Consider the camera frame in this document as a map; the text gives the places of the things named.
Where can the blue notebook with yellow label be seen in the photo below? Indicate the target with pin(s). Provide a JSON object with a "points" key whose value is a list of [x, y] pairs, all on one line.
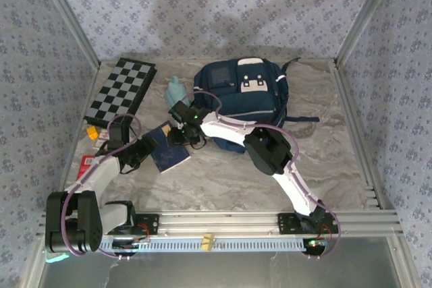
{"points": [[170, 158]]}

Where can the teal water bottle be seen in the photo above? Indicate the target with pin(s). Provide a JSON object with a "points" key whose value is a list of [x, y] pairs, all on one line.
{"points": [[175, 92]]}

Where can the red package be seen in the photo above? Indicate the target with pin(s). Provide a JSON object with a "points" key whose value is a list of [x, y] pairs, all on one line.
{"points": [[86, 166]]}

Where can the black grey folding chessboard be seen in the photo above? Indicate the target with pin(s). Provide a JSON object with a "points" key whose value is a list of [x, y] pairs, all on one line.
{"points": [[118, 95]]}

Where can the navy blue school backpack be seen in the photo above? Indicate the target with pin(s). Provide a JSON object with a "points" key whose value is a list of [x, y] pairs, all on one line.
{"points": [[249, 99]]}

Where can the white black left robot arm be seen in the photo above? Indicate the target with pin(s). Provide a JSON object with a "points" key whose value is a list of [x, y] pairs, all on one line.
{"points": [[101, 173]]}

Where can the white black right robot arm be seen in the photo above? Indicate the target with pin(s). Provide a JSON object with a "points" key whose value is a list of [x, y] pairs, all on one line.
{"points": [[229, 129]]}

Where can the small playing card box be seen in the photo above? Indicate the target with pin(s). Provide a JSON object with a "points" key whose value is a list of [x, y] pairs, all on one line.
{"points": [[101, 138]]}

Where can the small yellow block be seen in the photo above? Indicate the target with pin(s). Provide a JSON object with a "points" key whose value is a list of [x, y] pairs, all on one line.
{"points": [[92, 133]]}

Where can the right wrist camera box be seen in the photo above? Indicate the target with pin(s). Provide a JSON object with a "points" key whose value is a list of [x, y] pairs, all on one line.
{"points": [[179, 111]]}

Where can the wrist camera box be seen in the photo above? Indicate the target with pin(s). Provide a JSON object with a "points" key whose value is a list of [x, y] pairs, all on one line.
{"points": [[179, 111], [118, 133]]}

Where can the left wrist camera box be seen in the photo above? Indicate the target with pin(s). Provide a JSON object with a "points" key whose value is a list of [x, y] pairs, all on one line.
{"points": [[118, 133]]}

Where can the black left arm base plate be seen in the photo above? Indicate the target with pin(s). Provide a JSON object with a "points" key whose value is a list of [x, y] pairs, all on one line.
{"points": [[152, 224]]}

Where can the aluminium side rail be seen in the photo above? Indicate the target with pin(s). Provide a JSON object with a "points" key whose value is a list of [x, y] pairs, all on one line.
{"points": [[346, 82], [87, 99]]}

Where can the aluminium mounting rail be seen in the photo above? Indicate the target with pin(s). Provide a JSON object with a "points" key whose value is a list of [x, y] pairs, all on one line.
{"points": [[219, 224]]}

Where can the yellow clip on duct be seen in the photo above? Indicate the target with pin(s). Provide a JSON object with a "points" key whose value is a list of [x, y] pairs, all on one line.
{"points": [[208, 242]]}

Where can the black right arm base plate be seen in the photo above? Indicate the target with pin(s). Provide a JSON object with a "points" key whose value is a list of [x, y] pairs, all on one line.
{"points": [[287, 224]]}

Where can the aluminium frame post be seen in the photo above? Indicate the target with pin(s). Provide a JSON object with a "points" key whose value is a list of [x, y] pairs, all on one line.
{"points": [[70, 15], [364, 15]]}

